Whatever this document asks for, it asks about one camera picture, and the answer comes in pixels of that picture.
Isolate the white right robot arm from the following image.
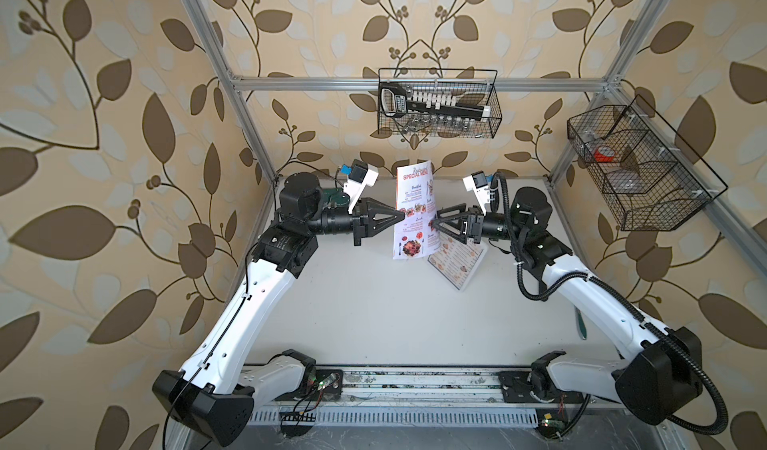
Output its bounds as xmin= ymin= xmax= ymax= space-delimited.
xmin=435 ymin=186 xmax=704 ymax=425

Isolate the green plastic tool case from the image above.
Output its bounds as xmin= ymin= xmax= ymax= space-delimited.
xmin=323 ymin=187 xmax=350 ymax=208

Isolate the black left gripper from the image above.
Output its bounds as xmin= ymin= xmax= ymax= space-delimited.
xmin=300 ymin=196 xmax=399 ymax=249

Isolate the black wire basket wall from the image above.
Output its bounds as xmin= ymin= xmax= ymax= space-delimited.
xmin=567 ymin=94 xmax=728 ymax=232
xmin=378 ymin=66 xmax=503 ymax=139

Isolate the black wire basket right wall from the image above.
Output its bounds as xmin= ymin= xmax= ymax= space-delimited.
xmin=567 ymin=94 xmax=728 ymax=232

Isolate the black tool in basket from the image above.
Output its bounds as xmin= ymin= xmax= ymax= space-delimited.
xmin=379 ymin=82 xmax=491 ymax=120

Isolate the black corrugated cable conduit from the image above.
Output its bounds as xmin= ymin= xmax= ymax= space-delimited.
xmin=489 ymin=171 xmax=730 ymax=437

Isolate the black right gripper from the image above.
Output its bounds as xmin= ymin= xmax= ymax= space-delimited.
xmin=434 ymin=202 xmax=527 ymax=245

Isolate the black wire basket back wall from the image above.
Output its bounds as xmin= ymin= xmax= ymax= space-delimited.
xmin=378 ymin=66 xmax=503 ymax=139

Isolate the pink special menu sheet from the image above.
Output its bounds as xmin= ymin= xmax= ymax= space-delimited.
xmin=393 ymin=161 xmax=439 ymax=260

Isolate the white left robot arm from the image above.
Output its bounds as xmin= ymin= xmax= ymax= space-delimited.
xmin=153 ymin=160 xmax=405 ymax=447

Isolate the green handled tool on table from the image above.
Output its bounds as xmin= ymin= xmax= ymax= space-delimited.
xmin=574 ymin=308 xmax=588 ymax=340

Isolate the white Dim Sum Inn menu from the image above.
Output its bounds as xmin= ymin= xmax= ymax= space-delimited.
xmin=427 ymin=233 xmax=489 ymax=292

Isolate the red object in basket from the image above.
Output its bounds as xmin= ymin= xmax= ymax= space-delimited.
xmin=593 ymin=144 xmax=616 ymax=163

